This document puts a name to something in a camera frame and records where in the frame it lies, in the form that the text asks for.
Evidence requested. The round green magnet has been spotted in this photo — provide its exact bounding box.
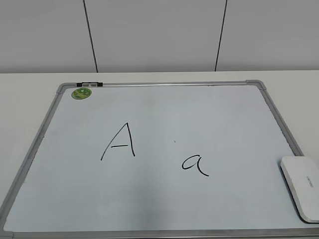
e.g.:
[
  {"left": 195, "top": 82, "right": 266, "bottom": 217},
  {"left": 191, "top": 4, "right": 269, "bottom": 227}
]
[{"left": 71, "top": 88, "right": 92, "bottom": 100}]

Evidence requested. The black grey frame clip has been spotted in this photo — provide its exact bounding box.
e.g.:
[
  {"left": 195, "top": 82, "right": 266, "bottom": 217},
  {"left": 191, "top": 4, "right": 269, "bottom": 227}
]
[{"left": 76, "top": 82, "right": 103, "bottom": 88}]

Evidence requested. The white whiteboard eraser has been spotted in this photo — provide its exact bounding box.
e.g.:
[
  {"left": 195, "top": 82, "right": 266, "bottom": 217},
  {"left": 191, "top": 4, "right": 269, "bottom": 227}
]
[{"left": 280, "top": 156, "right": 319, "bottom": 224}]

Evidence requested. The grey framed whiteboard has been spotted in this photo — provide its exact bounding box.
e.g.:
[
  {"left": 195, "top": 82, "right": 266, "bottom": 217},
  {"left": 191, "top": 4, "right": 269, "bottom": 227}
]
[{"left": 0, "top": 80, "right": 319, "bottom": 239}]

